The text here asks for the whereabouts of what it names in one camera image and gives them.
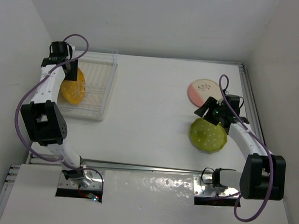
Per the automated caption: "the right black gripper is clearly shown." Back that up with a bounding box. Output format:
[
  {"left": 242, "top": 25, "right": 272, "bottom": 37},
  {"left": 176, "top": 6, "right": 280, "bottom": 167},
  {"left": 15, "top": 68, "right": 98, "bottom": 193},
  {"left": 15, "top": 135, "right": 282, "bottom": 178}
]
[{"left": 194, "top": 96, "right": 227, "bottom": 126}]

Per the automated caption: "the white pink floral plate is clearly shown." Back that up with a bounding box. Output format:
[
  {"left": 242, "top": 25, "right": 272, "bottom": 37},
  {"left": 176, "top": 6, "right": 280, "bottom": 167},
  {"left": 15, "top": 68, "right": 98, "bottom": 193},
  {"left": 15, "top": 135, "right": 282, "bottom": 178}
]
[{"left": 187, "top": 79, "right": 221, "bottom": 107}]

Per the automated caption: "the green dotted plate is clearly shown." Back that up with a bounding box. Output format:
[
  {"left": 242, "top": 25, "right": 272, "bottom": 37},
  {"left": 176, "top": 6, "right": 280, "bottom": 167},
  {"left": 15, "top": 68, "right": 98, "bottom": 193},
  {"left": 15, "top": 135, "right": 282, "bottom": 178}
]
[{"left": 189, "top": 118, "right": 228, "bottom": 153}]

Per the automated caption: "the orange dotted plate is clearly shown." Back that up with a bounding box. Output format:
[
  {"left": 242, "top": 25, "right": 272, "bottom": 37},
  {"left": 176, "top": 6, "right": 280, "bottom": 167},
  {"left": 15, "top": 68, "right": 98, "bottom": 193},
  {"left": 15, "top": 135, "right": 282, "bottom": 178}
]
[{"left": 60, "top": 68, "right": 86, "bottom": 105}]

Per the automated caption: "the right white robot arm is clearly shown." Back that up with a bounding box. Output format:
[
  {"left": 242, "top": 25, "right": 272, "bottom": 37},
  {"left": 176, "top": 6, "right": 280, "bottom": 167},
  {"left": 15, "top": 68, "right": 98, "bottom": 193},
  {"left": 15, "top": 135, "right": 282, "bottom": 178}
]
[{"left": 194, "top": 94, "right": 286, "bottom": 201}]

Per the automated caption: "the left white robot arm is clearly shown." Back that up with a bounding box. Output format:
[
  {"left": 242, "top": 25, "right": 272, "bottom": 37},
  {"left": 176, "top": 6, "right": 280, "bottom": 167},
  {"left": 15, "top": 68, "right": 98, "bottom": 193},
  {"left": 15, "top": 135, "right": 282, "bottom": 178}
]
[{"left": 20, "top": 41, "right": 86, "bottom": 187}]

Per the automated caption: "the white foreground cover board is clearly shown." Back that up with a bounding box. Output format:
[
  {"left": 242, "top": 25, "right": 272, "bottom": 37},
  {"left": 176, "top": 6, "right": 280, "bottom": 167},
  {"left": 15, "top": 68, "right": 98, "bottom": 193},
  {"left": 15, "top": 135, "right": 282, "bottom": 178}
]
[{"left": 0, "top": 164, "right": 288, "bottom": 224}]

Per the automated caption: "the small green circuit board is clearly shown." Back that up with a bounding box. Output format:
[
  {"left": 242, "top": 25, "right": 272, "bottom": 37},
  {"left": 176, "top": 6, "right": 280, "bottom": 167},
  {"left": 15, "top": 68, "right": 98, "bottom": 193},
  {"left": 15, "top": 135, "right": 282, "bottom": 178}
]
[{"left": 78, "top": 189, "right": 99, "bottom": 202}]

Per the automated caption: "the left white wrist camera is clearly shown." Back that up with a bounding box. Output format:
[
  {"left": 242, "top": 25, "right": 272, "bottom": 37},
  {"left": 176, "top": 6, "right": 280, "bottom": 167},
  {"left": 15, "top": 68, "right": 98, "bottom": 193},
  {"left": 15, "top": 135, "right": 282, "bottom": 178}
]
[{"left": 67, "top": 44, "right": 75, "bottom": 58}]

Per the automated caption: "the white wire dish rack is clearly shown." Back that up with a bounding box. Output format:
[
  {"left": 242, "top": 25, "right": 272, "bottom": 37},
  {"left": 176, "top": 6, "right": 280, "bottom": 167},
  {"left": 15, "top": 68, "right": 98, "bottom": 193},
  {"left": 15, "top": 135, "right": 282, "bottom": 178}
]
[{"left": 57, "top": 48, "right": 118, "bottom": 121}]

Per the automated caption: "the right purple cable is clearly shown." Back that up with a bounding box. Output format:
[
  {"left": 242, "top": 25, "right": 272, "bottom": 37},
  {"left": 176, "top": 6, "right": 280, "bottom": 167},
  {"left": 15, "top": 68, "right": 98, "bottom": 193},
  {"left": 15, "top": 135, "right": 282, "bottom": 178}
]
[{"left": 210, "top": 74, "right": 279, "bottom": 223}]

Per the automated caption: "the front aluminium frame rail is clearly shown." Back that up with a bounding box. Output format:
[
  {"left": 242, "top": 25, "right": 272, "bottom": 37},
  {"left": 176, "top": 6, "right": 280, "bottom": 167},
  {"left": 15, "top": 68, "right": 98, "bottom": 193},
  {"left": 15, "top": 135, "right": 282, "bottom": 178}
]
[{"left": 28, "top": 153, "right": 271, "bottom": 180}]

